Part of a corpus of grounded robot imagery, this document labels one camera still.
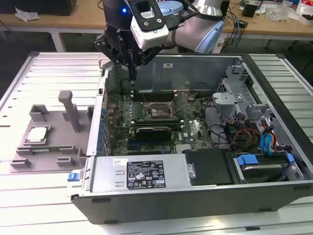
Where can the silver CPU chip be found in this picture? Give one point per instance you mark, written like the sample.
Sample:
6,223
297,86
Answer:
36,134

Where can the silver metal drive cage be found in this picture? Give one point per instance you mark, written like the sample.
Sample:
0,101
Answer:
230,100

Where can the grey plastic parts rack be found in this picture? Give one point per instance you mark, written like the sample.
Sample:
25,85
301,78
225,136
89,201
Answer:
56,137

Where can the small black container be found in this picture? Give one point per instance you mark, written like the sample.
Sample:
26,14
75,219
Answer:
249,10

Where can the white red bag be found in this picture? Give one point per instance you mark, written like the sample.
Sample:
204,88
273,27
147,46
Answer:
304,9

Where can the wooden desk white legs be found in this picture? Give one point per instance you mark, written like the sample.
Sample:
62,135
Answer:
85,19

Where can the green motherboard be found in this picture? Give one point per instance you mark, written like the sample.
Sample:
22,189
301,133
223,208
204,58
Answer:
193,115

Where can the black open PC case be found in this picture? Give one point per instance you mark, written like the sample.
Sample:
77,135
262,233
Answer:
171,205

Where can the black rating label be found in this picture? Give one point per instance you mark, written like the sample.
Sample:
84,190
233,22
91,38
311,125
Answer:
146,173

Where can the blue case latch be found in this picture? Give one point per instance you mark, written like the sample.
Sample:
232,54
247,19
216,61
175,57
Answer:
73,176

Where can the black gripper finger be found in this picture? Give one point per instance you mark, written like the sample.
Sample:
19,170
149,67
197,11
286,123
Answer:
107,46
149,55

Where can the CPU socket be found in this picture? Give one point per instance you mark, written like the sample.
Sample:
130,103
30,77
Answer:
160,113

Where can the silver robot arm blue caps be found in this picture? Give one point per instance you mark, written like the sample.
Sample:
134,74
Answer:
190,34

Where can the small black adapter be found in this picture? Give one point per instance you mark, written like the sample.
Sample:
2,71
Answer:
243,23

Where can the black flat bay cover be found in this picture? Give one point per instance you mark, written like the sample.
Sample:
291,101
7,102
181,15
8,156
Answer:
207,166

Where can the black hard disk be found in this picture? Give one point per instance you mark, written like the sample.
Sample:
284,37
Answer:
264,171

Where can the silver finned chipset heatsink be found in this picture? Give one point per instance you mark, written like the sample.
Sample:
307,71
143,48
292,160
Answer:
184,148

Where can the black graphics card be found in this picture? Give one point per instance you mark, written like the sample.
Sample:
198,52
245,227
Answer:
154,134

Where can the blue disk carrier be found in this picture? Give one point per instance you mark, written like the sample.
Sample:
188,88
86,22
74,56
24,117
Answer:
247,159

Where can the silver power supply unit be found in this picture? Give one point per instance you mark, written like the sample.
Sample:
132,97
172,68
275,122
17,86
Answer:
107,171

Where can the round coin battery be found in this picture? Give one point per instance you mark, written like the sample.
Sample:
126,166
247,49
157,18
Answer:
192,97

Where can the white sticker on case wall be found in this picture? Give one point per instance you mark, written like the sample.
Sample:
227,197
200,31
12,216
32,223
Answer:
169,65

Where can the large black box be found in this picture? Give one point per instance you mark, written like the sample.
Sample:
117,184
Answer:
36,6

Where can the clear plastic bags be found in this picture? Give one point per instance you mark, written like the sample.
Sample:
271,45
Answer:
281,12

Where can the white crumpled plastic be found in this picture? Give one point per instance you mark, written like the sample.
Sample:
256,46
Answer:
25,14

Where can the black round case part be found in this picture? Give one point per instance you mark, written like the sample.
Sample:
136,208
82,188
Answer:
125,86

